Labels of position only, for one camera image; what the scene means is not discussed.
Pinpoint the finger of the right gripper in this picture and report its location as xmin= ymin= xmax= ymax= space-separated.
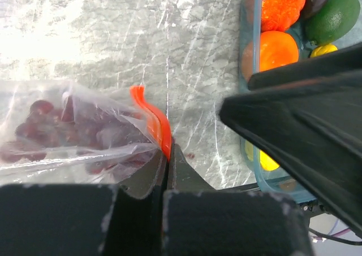
xmin=248 ymin=43 xmax=361 ymax=90
xmin=219 ymin=69 xmax=362 ymax=238

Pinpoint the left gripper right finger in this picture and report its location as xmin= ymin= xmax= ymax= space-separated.
xmin=162 ymin=144 xmax=314 ymax=255

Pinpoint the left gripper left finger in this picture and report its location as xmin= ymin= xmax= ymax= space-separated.
xmin=1 ymin=151 xmax=167 ymax=255

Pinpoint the smooth orange persimmon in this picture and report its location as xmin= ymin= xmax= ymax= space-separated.
xmin=259 ymin=31 xmax=299 ymax=72

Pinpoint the clear zip top bag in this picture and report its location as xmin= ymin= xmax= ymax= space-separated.
xmin=1 ymin=80 xmax=172 ymax=185

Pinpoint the dark red grape bunch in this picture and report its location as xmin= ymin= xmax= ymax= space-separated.
xmin=1 ymin=95 xmax=157 ymax=181

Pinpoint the yellow pear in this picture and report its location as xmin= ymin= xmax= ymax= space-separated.
xmin=244 ymin=141 xmax=279 ymax=171

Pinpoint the teal plastic food tray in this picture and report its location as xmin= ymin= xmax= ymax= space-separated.
xmin=239 ymin=0 xmax=362 ymax=205

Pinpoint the yellow corn cob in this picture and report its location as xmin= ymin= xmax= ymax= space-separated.
xmin=309 ymin=44 xmax=338 ymax=58

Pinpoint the green lime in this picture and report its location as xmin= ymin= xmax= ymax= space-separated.
xmin=305 ymin=0 xmax=361 ymax=46

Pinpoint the textured orange tangerine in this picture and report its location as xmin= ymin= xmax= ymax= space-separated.
xmin=261 ymin=0 xmax=305 ymax=32

